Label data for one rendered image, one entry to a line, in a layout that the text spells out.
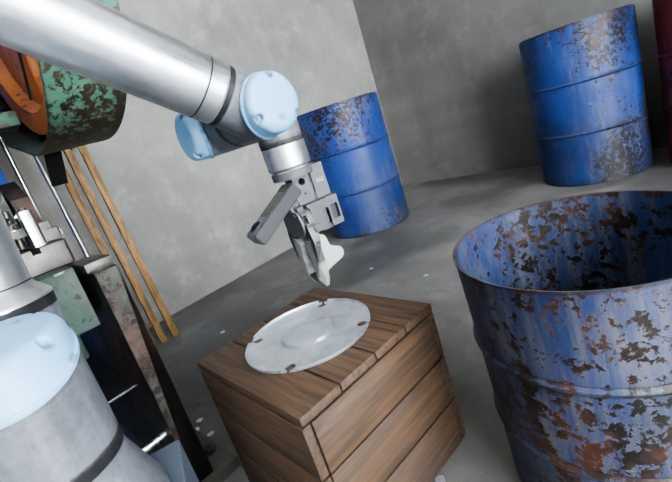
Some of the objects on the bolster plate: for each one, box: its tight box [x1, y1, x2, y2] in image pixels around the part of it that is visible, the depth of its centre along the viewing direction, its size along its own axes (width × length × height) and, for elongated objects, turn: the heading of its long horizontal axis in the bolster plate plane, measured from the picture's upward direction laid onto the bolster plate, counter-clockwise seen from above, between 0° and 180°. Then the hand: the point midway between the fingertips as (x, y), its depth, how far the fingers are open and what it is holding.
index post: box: [15, 207, 48, 249], centre depth 97 cm, size 3×3×10 cm
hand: (317, 278), depth 75 cm, fingers open, 3 cm apart
